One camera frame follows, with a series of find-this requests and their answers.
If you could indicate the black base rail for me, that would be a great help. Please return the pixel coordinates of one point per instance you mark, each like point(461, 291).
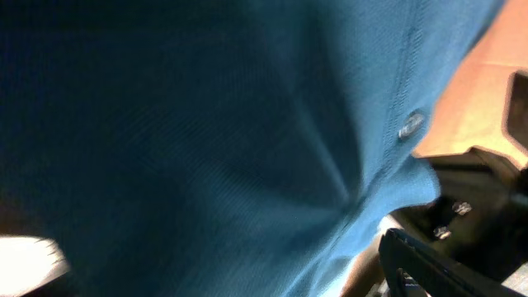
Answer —
point(480, 218)

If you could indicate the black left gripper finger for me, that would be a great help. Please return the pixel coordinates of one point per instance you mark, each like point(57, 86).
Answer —
point(411, 268)

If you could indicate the teal blue t-shirt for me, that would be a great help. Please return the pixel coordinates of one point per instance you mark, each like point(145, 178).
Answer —
point(221, 148)

